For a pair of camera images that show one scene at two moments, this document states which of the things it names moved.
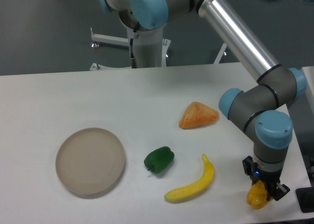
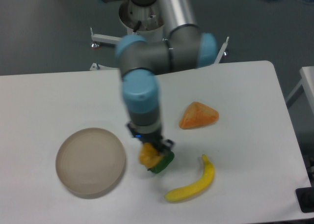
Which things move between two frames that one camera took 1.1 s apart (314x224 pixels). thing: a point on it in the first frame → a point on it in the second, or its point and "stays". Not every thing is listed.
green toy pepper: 159,159 stays
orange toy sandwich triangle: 197,115 stays
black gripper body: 270,179 → 154,138
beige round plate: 90,160 stays
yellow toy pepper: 256,195 → 148,155
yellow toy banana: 189,192 stays
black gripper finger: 279,191 → 165,146
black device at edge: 305,198 stays
